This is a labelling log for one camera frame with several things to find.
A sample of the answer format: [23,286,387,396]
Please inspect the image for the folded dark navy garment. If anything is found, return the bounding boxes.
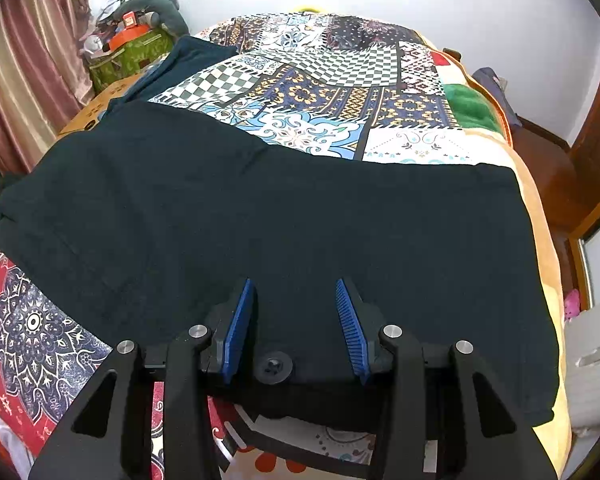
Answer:
[100,36,237,118]

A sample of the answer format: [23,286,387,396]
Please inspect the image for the grey plush neck pillow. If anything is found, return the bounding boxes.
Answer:
[112,0,189,38]

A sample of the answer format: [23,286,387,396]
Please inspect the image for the patchwork patterned bed quilt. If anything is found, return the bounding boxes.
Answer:
[0,13,571,479]

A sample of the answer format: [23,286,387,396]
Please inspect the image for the green fabric storage box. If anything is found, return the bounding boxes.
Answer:
[87,29,174,94]

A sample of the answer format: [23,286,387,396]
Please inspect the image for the pink and gold striped curtain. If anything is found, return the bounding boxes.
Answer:
[0,0,94,174]

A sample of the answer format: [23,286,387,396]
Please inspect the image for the grey backpack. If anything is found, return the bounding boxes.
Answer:
[472,67,522,129]

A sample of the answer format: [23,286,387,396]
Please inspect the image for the black pants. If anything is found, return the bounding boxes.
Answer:
[0,102,559,431]

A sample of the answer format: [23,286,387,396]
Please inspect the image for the wooden lap desk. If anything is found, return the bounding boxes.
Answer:
[57,74,140,138]

